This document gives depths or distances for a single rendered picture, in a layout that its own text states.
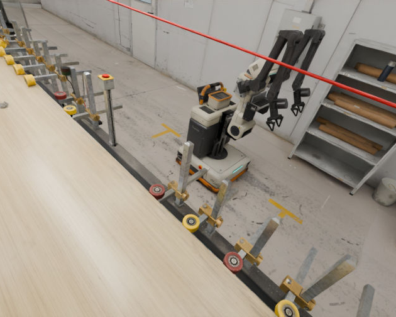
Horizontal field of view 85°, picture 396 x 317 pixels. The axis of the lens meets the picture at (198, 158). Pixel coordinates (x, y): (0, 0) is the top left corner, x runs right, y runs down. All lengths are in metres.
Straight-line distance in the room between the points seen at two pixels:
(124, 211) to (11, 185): 0.55
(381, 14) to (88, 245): 3.29
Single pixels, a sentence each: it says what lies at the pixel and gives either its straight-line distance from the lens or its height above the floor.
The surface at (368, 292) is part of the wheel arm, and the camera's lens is 1.34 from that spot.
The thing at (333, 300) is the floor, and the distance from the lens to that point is 2.32.
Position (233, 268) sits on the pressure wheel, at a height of 0.91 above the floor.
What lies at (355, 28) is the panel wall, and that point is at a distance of 3.33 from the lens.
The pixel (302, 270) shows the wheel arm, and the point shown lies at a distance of 1.22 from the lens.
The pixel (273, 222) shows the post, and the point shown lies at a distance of 0.92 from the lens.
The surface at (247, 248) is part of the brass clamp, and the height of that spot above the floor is 0.83.
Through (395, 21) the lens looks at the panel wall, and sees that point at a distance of 3.29.
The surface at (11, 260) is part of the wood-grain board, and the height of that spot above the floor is 0.90.
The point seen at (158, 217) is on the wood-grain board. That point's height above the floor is 0.90.
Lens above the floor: 1.77
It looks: 39 degrees down
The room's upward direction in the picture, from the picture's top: 12 degrees clockwise
